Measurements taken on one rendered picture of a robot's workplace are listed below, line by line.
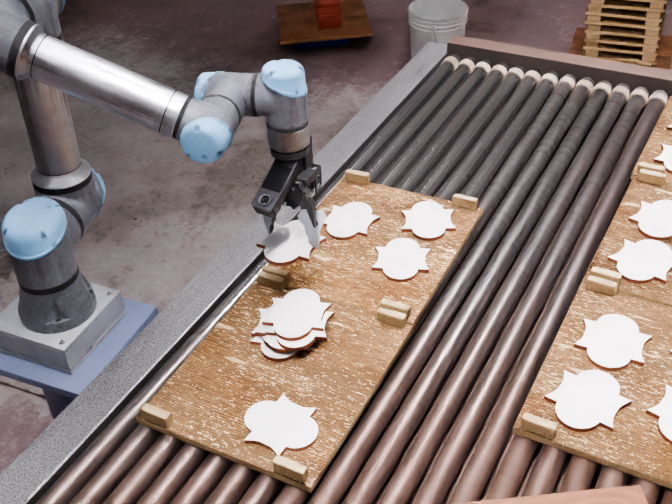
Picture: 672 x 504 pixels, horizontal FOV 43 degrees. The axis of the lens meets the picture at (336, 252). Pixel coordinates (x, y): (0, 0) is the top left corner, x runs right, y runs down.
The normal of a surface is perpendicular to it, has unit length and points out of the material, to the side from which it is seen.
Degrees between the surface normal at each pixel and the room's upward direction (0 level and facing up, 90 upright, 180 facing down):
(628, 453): 0
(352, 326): 0
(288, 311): 0
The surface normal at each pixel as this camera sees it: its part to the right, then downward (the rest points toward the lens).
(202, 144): -0.16, 0.62
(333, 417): -0.05, -0.78
